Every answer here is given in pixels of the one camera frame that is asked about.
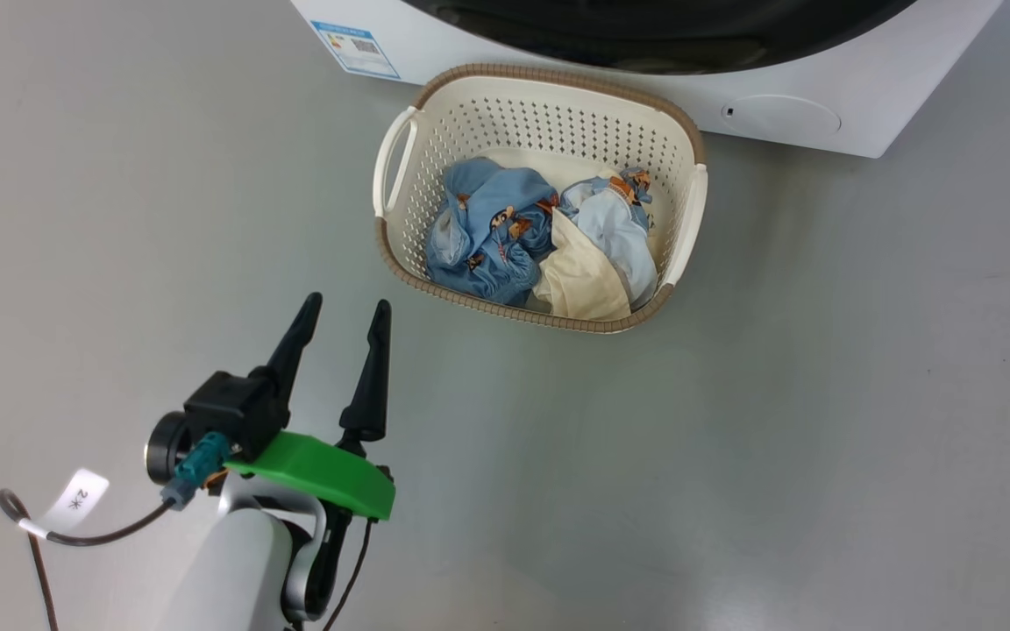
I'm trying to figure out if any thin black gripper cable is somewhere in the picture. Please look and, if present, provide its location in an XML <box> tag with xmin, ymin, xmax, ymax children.
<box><xmin>321</xmin><ymin>517</ymin><xmax>374</xmax><ymax>631</ymax></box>

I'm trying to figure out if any white cable tag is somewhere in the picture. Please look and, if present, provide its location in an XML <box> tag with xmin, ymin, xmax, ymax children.
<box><xmin>42</xmin><ymin>468</ymin><xmax>110</xmax><ymax>532</ymax></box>

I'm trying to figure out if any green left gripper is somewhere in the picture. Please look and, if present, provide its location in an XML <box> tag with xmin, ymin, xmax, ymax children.
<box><xmin>224</xmin><ymin>292</ymin><xmax>396</xmax><ymax>522</ymax></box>

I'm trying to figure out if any round white filter cover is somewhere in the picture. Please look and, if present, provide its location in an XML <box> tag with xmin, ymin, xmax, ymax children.
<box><xmin>720</xmin><ymin>94</ymin><xmax>843</xmax><ymax>139</ymax></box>

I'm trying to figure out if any light blue garment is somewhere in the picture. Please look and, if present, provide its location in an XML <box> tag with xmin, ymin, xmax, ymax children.
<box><xmin>558</xmin><ymin>168</ymin><xmax>659</xmax><ymax>308</ymax></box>

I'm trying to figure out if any thin dark camera cable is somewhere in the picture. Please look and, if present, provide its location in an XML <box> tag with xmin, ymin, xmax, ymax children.
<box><xmin>0</xmin><ymin>489</ymin><xmax>177</xmax><ymax>631</ymax></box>

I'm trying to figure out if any teal cable connector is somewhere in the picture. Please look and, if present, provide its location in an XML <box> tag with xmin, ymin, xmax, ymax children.
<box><xmin>160</xmin><ymin>431</ymin><xmax>234</xmax><ymax>512</ymax></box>

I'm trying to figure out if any blue patterned garment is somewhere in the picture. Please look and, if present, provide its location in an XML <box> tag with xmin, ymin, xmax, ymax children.
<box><xmin>424</xmin><ymin>158</ymin><xmax>560</xmax><ymax>308</ymax></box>

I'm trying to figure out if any white washing machine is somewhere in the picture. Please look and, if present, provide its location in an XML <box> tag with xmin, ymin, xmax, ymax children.
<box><xmin>290</xmin><ymin>0</ymin><xmax>1006</xmax><ymax>160</ymax></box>

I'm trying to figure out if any cream perforated laundry basket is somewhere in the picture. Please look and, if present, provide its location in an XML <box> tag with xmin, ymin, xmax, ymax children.
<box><xmin>372</xmin><ymin>63</ymin><xmax>709</xmax><ymax>335</ymax></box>

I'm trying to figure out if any blue white energy label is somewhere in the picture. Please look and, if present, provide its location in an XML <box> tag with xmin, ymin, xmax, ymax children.
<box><xmin>310</xmin><ymin>19</ymin><xmax>402</xmax><ymax>81</ymax></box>

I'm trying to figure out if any cream garment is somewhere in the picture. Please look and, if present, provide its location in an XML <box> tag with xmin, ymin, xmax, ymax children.
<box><xmin>530</xmin><ymin>209</ymin><xmax>634</xmax><ymax>322</ymax></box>

